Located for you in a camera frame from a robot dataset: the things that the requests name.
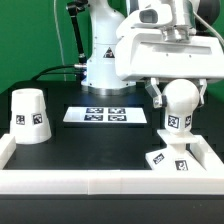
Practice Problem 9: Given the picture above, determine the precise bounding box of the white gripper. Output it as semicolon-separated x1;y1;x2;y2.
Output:
115;19;224;108

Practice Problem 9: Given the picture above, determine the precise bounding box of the white lamp bulb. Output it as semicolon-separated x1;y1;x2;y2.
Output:
163;79;199;135

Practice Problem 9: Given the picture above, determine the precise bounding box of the white lamp base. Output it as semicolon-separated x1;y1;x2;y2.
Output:
145;129;203;172

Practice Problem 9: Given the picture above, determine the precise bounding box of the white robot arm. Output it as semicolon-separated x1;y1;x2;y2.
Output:
82;0;224;107

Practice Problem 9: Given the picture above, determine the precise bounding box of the white lamp shade cone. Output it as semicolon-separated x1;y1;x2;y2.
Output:
10;88;51;144

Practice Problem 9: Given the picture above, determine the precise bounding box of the white U-shaped fence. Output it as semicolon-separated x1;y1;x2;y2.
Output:
0;134;224;195

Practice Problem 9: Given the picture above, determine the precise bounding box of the white marker tag sheet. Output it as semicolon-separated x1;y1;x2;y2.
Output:
63;107;147;124

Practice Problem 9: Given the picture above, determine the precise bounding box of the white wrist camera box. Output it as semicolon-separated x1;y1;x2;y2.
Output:
116;0;196;38

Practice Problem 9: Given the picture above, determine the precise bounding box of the black cable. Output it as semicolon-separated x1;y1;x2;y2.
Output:
30;63;88;82

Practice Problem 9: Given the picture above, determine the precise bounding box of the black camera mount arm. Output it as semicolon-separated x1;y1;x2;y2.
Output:
66;0;88;64

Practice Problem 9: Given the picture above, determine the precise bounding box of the white thin cable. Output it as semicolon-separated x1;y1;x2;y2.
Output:
53;0;68;82

